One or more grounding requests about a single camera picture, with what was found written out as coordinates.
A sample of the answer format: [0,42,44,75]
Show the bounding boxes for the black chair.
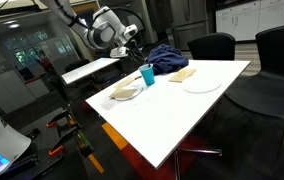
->
[186,32,237,62]
[224,22,284,158]

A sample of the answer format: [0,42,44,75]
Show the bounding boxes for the person in red shirt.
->
[37,49,55,75]

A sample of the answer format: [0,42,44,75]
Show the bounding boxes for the white kitchen cabinets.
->
[215,0,284,42]

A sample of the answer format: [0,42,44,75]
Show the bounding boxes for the chrome table base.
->
[172,147,223,180]

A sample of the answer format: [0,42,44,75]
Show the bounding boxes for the white side table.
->
[60,57,121,86]

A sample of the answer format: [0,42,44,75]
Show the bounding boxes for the stainless steel refrigerator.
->
[169,0,214,52]

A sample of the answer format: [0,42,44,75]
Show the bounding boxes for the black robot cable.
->
[52,0,80,28]

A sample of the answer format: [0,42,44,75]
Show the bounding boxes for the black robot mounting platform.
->
[1,119,93,180]

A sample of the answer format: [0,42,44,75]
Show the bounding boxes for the brown cardboard with label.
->
[168,67,197,84]

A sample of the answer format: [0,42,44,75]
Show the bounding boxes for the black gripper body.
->
[127,37,145,57]

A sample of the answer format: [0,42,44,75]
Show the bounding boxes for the white robot base blue lights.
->
[0,99,32,180]

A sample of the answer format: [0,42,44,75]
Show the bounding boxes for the teal plastic cup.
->
[138,63,156,86]

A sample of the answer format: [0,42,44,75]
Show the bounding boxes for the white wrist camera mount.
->
[109,45,130,59]

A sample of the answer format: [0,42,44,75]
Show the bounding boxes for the white round plate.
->
[182,75,223,95]

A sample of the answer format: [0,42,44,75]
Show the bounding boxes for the navy blue crumpled cloth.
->
[145,43,190,76]

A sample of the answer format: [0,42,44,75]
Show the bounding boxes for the black clamp orange handle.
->
[46,109,76,130]
[47,122,84,158]

